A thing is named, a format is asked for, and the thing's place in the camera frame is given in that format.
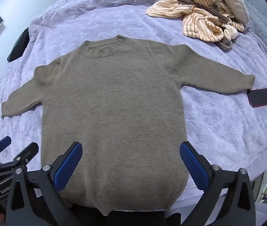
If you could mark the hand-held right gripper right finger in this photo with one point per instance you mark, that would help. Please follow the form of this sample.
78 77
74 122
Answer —
194 167

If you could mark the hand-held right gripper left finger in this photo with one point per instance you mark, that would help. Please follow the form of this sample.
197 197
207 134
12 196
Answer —
68 167

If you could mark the olive knitted sweater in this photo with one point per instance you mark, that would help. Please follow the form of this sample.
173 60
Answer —
114 113

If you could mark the purple embossed blanket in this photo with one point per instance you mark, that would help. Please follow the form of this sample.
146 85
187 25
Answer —
206 131

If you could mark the dark smartphone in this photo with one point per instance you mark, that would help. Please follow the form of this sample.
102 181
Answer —
261 97

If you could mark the black padded object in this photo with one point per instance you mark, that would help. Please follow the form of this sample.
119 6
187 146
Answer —
18 47

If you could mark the beige striped fleece garment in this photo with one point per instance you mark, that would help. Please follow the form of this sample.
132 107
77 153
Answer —
201 21

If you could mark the grey quilted mattress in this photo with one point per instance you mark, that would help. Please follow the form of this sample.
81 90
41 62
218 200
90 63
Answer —
265 16

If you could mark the beige leaf-quilted pillow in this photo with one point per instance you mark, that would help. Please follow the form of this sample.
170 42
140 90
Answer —
232 0

